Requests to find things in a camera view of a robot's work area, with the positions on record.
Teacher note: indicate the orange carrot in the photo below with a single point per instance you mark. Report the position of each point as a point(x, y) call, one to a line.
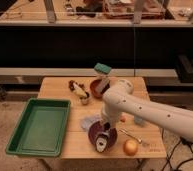
point(123, 118)

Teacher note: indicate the purple plastic bowl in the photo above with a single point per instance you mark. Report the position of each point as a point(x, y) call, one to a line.
point(95, 128)

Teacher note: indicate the metal spoon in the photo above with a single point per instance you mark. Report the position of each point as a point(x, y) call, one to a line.
point(139, 140)

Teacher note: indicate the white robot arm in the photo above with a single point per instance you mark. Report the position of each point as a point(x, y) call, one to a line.
point(118, 99)

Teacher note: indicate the brown white stuffed toy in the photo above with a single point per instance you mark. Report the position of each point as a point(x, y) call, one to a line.
point(79, 90)

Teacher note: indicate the green topped white sponge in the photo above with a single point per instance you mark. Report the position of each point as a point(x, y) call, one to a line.
point(103, 71)

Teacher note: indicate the yellow orange fruit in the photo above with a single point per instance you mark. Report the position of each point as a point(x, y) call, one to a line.
point(130, 147)

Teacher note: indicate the light blue plastic cup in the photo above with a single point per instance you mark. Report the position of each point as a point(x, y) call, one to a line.
point(139, 121)

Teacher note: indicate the green plastic tray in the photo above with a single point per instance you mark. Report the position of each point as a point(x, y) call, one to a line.
point(41, 128)

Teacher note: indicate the wooden table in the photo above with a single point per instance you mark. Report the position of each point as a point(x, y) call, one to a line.
point(76, 144)

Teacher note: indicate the black handled dish brush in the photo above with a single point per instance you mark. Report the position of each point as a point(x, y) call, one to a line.
point(101, 140)

